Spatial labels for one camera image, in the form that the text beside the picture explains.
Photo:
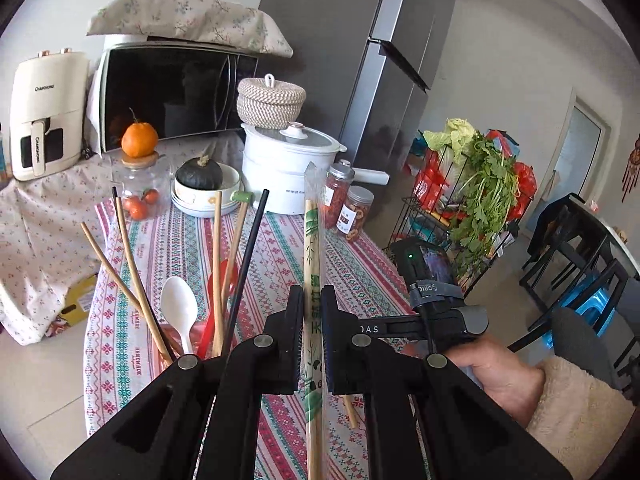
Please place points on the floral white cloth cover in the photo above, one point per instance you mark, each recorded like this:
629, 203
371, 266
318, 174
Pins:
43, 251

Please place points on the person's right hand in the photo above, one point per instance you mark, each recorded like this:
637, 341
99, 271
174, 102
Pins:
512, 384

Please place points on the black microwave oven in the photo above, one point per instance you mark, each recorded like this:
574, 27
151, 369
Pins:
179, 88

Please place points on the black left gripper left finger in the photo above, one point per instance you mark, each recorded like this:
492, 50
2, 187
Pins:
286, 329

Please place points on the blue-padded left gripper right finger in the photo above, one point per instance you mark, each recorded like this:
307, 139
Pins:
345, 365

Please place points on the yellow cardboard box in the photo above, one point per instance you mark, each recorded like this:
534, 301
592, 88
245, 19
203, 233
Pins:
76, 308

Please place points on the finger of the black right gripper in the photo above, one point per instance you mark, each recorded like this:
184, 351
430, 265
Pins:
399, 326

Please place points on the glass jar with tomatoes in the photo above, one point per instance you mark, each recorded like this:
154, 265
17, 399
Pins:
144, 185

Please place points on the jar of red dried fruit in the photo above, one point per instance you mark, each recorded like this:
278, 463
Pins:
339, 177

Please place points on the white plastic spoon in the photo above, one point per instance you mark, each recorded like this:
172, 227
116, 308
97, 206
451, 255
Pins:
180, 309

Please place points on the woven white lidded basket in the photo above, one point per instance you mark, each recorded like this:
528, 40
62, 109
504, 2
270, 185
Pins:
269, 103

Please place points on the jar of dried rings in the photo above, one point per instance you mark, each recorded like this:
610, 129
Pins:
354, 212

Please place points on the orange tangerine on jar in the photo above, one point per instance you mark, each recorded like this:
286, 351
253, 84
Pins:
140, 138

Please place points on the black plain chopstick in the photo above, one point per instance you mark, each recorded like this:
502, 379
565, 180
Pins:
248, 254

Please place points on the red plastic spoon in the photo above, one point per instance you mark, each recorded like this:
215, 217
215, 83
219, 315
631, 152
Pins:
209, 327

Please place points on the dark green pumpkin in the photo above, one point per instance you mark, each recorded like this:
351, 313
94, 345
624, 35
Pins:
201, 173

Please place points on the white air fryer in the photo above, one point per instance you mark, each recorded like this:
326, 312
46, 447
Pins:
47, 113

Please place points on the white electric cooking pot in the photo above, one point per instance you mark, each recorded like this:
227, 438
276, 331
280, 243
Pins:
276, 160

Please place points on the white ceramic flower casserole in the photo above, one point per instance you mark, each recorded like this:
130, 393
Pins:
201, 203

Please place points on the grey refrigerator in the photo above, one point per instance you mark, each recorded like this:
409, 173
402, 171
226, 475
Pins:
368, 67

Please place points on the red snack bag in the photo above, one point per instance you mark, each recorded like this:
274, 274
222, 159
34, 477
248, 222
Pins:
430, 182

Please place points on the floral cloth on microwave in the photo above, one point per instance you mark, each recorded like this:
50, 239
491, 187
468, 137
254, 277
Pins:
214, 21

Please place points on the beige fleece sleeve forearm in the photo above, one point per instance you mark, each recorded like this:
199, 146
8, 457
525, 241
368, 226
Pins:
578, 419

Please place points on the black wire storage rack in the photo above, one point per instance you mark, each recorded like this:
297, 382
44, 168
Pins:
435, 226

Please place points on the tan wooden chopstick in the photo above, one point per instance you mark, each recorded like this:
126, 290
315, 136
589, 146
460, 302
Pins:
243, 199

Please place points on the disposable bamboo chopsticks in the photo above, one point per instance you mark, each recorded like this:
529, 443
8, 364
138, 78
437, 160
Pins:
311, 368

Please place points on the black dining chair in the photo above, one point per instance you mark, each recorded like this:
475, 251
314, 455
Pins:
597, 271

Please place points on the brown wooden chopstick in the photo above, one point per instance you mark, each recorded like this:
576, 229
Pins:
133, 299

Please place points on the green leafy vegetables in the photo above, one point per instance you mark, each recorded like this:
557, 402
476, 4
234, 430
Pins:
485, 188

